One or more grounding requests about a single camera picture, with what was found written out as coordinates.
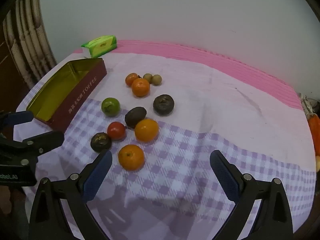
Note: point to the oval dark brown fruit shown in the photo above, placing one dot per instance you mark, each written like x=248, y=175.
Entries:
x=135, y=117

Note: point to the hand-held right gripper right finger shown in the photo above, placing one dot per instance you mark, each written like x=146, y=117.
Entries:
x=226, y=177

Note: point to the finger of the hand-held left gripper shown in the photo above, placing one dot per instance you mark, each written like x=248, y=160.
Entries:
x=21, y=117
x=45, y=140

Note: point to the green tissue pack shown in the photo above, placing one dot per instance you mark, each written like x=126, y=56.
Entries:
x=102, y=45

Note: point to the green tomato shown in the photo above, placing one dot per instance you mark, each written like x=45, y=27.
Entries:
x=110, y=107

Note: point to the dark red gold-lined tin box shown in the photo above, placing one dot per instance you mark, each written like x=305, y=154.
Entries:
x=82, y=90

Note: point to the round dark brown fruit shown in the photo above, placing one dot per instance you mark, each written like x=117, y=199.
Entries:
x=100, y=142
x=163, y=104

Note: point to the purple checked tablecloth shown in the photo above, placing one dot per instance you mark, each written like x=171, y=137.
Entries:
x=200, y=105

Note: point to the orange-red tomato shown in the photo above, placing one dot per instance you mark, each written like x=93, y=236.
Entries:
x=130, y=79

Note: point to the red tomato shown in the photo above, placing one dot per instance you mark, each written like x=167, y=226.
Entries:
x=116, y=130

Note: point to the orange mandarin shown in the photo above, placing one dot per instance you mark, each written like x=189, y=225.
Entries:
x=146, y=130
x=140, y=88
x=131, y=157

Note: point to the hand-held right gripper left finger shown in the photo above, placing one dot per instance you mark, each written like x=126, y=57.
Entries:
x=96, y=180

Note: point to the orange object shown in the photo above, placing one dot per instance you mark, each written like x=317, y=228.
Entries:
x=315, y=132

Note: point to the tan longan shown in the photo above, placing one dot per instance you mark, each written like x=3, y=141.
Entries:
x=148, y=77
x=157, y=79

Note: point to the beige patterned curtain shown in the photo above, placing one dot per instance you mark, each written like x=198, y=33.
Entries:
x=27, y=42

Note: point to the brown wooden door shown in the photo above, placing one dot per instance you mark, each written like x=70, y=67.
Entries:
x=10, y=85

